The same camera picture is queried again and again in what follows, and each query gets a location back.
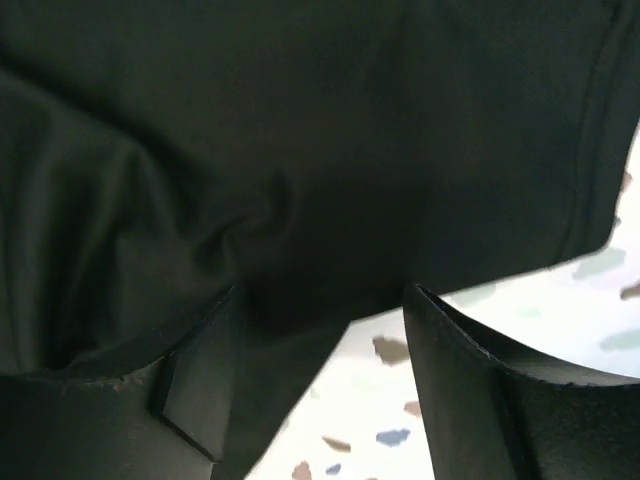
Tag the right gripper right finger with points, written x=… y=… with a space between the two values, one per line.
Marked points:
x=496 y=409

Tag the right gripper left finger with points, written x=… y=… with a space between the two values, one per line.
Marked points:
x=156 y=407

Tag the black t shirt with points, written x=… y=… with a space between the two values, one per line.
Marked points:
x=321 y=155

